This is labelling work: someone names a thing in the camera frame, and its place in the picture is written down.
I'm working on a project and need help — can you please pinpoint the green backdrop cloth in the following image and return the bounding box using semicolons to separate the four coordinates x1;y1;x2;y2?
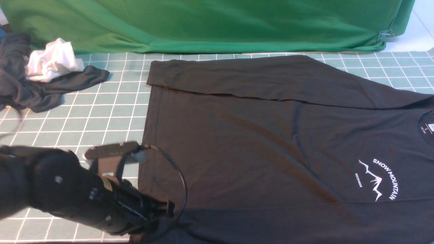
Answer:
1;0;414;54

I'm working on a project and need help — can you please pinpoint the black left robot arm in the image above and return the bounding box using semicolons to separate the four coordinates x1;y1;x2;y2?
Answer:
1;142;175;235

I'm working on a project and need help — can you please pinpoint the crumpled white cloth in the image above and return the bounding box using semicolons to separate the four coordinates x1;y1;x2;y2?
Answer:
25;38;85;82

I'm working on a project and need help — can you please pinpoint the gray long-sleeved shirt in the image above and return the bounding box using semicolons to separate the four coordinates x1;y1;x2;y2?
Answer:
143;56;434;244

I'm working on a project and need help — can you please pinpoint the crumpled dark gray garment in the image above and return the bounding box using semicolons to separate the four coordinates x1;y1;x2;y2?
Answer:
1;33;110;113

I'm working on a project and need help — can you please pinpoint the black camera cable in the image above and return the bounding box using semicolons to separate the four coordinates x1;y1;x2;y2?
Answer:
115;144;188;238

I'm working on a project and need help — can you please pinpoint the metal binder clip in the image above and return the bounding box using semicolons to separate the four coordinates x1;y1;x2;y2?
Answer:
377;29;395;43

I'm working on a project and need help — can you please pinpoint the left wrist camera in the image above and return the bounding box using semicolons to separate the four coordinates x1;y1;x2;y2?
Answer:
83;141;145;179

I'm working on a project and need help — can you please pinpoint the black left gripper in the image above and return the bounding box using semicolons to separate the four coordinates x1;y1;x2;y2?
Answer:
99;177;175;235

